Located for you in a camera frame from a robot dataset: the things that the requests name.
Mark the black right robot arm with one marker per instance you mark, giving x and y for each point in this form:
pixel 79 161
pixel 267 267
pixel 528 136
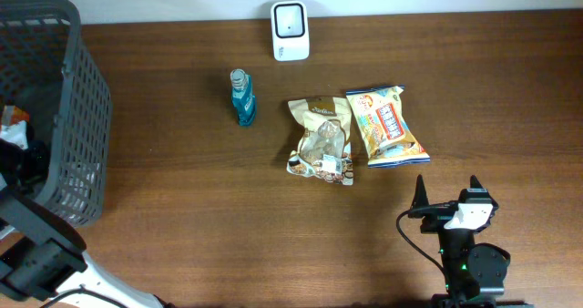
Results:
pixel 474 273

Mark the orange white small box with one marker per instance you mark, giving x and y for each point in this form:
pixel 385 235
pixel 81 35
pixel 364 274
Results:
pixel 12 115

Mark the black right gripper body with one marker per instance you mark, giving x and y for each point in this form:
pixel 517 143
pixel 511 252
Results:
pixel 435 218

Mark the silver triangular snack packet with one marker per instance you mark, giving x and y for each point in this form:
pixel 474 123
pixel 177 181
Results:
pixel 15 134

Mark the yellow snack bag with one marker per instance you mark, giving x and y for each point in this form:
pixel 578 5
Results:
pixel 388 141

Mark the grey plastic lattice basket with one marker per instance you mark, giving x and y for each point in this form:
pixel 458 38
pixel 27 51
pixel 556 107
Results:
pixel 47 71

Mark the white barcode scanner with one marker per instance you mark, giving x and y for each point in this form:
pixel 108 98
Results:
pixel 290 31

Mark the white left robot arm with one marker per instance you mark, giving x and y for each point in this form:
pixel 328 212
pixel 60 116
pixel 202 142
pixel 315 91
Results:
pixel 95 287

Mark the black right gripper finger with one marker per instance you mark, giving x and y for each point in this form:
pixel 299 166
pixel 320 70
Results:
pixel 420 198
pixel 474 183

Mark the teal mouthwash bottle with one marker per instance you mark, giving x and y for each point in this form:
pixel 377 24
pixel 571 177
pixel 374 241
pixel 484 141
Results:
pixel 242 97

